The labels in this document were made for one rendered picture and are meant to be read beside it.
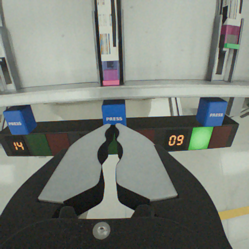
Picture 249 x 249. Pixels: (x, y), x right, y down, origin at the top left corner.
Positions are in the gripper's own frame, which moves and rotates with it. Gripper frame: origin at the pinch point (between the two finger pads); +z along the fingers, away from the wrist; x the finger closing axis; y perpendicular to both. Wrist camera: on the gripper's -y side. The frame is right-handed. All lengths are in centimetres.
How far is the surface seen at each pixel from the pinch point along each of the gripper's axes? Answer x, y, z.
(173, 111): 21.1, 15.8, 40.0
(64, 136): -6.7, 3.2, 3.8
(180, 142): 8.4, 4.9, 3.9
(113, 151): -0.6, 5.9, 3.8
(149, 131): 4.2, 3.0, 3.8
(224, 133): 14.8, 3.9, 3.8
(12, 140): -14.6, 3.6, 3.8
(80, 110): -27, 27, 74
